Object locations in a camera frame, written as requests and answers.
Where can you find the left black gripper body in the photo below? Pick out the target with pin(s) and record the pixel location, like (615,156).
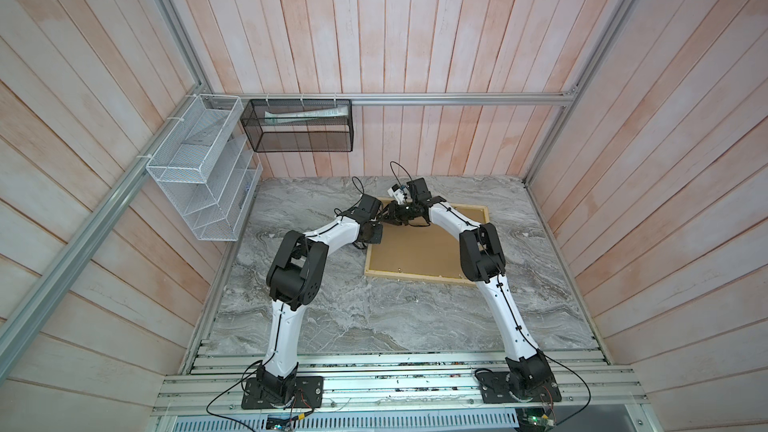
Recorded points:
(374,236)

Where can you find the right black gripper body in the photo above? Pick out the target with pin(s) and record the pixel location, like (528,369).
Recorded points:
(402,214)

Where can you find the light wooden picture frame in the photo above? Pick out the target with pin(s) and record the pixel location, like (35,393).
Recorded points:
(425,254)

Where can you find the brown cardboard backing board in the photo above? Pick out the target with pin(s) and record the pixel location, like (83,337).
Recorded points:
(434,242)

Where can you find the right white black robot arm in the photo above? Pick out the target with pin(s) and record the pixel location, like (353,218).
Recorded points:
(486,288)

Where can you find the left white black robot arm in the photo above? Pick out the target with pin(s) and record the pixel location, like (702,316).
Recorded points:
(294,280)

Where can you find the paper sheet inside black basket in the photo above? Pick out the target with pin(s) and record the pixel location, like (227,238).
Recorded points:
(291,116)

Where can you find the aluminium slotted base rails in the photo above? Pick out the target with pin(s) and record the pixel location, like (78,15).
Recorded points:
(404,392)

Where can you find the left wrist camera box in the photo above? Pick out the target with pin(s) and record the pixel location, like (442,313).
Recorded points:
(366,209)

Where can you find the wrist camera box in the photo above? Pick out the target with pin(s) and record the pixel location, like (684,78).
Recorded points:
(418,190)
(366,209)

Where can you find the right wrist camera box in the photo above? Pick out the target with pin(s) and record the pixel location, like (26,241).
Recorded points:
(418,190)

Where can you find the black wire mesh basket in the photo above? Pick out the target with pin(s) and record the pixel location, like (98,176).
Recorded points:
(298,138)

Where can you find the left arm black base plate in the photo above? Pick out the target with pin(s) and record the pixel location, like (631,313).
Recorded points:
(270,393)

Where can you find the white wire mesh shelf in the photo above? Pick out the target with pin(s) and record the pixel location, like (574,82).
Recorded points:
(205,169)

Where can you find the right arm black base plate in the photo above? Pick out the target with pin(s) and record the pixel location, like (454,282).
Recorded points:
(508,387)

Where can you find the aluminium wall rail frame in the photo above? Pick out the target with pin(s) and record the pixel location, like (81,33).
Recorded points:
(38,305)

